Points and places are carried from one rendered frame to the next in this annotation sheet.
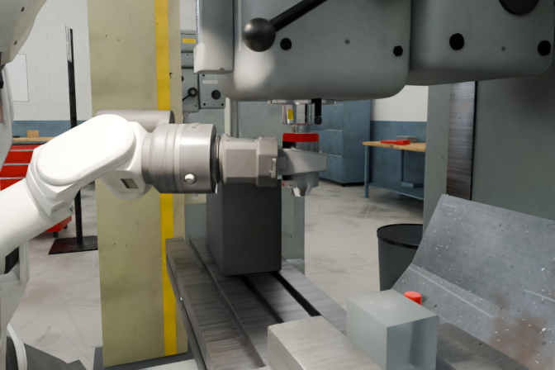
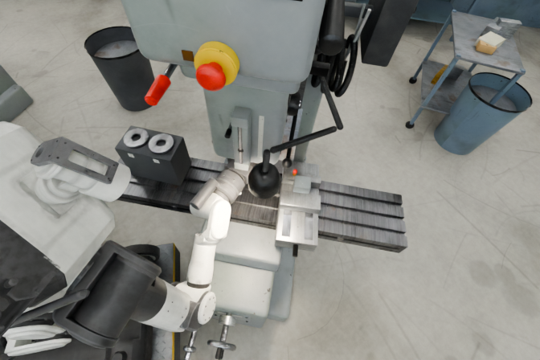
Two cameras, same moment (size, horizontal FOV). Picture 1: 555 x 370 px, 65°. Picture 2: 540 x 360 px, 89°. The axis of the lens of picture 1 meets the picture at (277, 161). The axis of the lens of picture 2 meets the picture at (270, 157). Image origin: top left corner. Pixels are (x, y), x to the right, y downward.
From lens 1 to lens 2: 0.87 m
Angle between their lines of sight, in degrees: 71
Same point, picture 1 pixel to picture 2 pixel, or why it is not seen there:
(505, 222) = not seen: hidden behind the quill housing
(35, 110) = not seen: outside the picture
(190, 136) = (237, 184)
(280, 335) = (286, 204)
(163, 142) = (233, 194)
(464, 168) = not seen: hidden behind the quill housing
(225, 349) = (237, 210)
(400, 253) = (117, 63)
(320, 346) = (295, 199)
